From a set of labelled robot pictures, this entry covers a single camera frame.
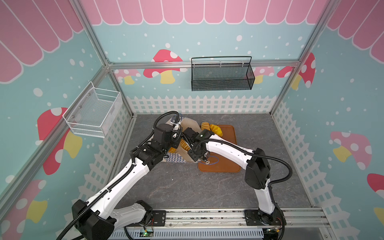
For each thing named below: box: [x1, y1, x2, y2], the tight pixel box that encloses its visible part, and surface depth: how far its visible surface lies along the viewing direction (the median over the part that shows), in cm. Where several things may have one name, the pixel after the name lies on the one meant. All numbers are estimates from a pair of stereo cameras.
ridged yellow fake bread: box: [201, 121, 211, 131], surface depth 111 cm
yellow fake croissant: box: [209, 124, 223, 137], surface depth 108 cm
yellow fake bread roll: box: [180, 138, 191, 152], surface depth 69 cm
